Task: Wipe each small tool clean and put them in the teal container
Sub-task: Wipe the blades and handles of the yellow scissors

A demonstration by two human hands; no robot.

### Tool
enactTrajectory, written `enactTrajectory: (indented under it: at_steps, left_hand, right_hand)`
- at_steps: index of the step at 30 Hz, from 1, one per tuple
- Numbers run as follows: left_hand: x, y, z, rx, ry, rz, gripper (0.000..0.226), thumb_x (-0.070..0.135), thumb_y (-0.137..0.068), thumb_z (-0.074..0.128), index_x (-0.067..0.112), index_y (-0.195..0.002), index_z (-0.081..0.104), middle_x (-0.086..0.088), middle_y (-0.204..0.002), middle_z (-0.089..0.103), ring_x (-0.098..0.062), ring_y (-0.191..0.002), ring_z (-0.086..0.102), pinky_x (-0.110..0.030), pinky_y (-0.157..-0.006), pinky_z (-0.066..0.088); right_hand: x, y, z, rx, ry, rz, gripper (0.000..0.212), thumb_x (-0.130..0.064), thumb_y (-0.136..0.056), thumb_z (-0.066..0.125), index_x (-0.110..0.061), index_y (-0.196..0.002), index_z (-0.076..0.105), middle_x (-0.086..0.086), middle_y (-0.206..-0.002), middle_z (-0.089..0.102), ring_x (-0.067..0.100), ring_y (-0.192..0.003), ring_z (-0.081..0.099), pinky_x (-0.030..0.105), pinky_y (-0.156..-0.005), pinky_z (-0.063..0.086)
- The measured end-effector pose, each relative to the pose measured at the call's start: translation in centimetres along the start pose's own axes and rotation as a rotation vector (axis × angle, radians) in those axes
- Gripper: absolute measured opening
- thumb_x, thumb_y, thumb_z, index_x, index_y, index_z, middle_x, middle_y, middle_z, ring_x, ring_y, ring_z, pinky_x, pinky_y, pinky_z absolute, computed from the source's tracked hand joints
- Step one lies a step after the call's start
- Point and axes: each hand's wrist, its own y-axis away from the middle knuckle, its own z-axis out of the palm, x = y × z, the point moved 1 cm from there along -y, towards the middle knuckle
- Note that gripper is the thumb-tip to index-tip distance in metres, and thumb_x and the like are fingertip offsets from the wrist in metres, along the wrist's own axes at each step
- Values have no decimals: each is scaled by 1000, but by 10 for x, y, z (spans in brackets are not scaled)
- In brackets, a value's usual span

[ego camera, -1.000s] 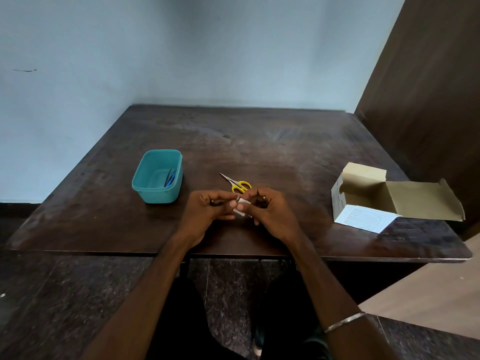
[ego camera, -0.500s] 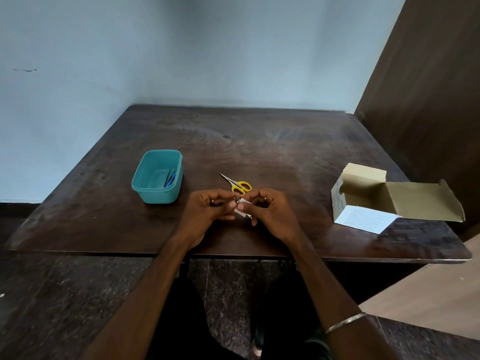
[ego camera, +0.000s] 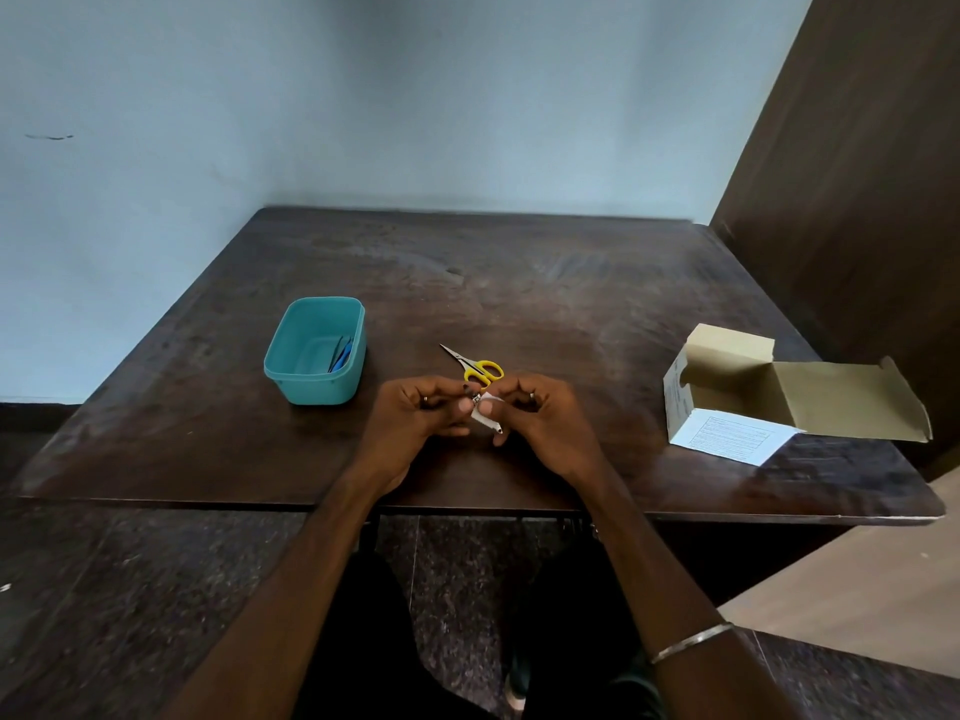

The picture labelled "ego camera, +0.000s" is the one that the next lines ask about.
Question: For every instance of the person's left hand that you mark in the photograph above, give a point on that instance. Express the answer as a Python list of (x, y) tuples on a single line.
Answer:
[(405, 427)]

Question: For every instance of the person's left forearm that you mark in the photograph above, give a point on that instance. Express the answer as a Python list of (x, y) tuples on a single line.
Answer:
[(277, 614)]

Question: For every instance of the beige board surface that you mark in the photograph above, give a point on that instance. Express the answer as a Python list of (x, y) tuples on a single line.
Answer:
[(862, 607)]

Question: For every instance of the white cardboard box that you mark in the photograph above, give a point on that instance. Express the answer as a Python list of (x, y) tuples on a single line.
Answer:
[(727, 438)]

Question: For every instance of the blue tools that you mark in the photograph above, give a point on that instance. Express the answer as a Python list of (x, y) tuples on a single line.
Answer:
[(336, 353)]

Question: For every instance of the person's right forearm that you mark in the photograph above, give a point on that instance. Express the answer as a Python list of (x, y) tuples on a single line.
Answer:
[(675, 584)]

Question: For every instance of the brown wooden cabinet panel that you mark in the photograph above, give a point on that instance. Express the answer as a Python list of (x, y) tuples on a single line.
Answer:
[(862, 224)]

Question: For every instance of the person's right hand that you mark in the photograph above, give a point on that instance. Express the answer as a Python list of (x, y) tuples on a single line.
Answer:
[(555, 431)]

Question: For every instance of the black metal table frame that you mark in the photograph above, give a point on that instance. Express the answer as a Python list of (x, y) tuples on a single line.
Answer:
[(369, 532)]

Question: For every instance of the blue-handled small tool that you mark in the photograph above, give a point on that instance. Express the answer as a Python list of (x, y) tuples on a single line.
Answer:
[(343, 357)]

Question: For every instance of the person's right foot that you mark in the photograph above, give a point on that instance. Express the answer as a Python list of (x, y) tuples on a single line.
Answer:
[(517, 686)]

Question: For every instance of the teal plastic container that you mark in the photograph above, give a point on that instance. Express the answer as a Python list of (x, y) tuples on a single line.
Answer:
[(307, 352)]

